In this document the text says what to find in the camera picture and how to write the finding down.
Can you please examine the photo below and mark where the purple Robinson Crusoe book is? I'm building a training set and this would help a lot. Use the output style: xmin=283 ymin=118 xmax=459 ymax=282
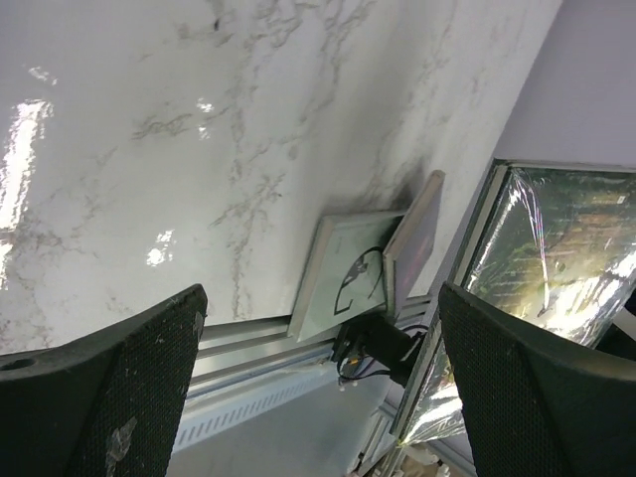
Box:
xmin=383 ymin=170 xmax=445 ymax=318

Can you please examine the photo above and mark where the pale grey booklet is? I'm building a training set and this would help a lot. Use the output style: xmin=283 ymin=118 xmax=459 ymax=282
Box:
xmin=288 ymin=211 xmax=403 ymax=341

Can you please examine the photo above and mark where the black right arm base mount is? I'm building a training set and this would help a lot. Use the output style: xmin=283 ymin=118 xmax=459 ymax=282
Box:
xmin=331 ymin=314 xmax=429 ymax=388

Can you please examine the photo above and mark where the white slotted cable duct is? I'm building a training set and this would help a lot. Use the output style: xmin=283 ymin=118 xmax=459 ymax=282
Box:
xmin=172 ymin=365 xmax=337 ymax=453

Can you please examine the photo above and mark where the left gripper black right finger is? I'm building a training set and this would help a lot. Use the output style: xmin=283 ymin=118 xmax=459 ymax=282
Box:
xmin=439 ymin=283 xmax=635 ymax=476

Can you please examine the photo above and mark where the aluminium front rail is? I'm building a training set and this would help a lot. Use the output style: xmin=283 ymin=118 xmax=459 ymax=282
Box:
xmin=186 ymin=295 xmax=431 ymax=403

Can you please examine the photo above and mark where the green yellow Alice book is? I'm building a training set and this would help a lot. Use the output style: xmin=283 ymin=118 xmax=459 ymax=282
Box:
xmin=390 ymin=158 xmax=636 ymax=446

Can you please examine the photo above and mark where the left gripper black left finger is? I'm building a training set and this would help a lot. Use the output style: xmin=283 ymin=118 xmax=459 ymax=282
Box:
xmin=1 ymin=284 xmax=208 ymax=476

